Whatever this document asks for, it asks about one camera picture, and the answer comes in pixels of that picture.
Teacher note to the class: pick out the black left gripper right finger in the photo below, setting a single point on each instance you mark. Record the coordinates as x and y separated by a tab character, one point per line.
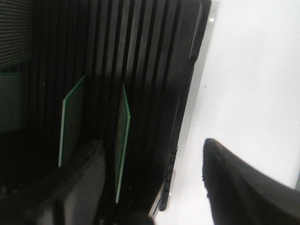
241	195

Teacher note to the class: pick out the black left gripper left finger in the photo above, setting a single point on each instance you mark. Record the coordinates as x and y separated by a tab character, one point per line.
33	193

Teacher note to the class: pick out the green perforated circuit board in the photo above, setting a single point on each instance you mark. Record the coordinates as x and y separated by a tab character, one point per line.
15	31
72	107
121	140
11	102

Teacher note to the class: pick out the black slotted board rack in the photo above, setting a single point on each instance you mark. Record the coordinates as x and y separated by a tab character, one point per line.
151	46

